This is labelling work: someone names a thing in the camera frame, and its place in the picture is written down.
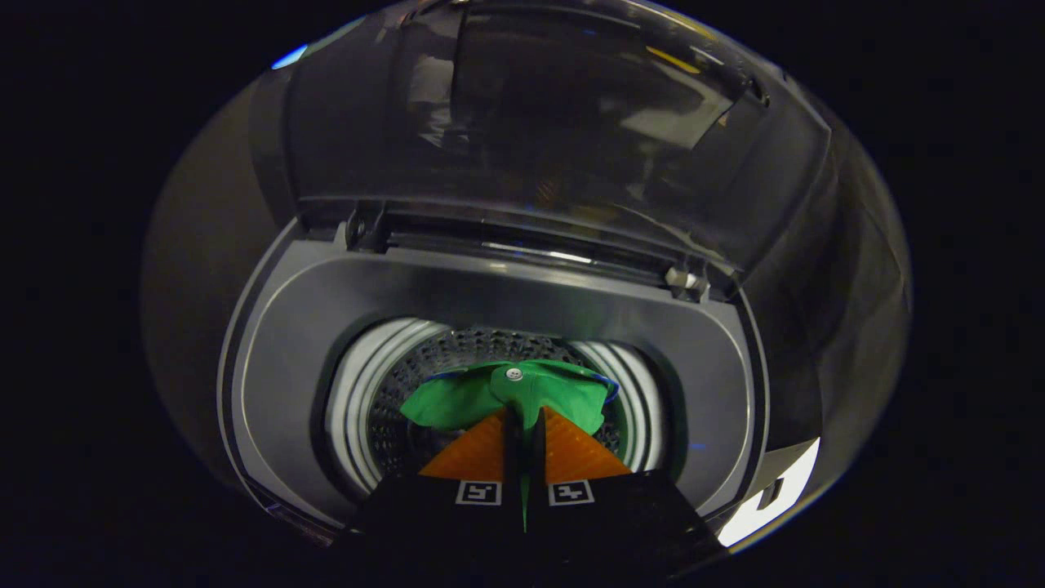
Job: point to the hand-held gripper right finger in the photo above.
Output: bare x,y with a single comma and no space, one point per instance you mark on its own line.
540,457

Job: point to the green polo shirt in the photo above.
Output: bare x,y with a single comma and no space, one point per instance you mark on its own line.
555,392

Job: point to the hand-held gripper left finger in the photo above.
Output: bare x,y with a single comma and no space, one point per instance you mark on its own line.
512,457

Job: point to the dark washing machine lid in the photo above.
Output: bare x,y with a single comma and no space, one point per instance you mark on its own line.
531,122

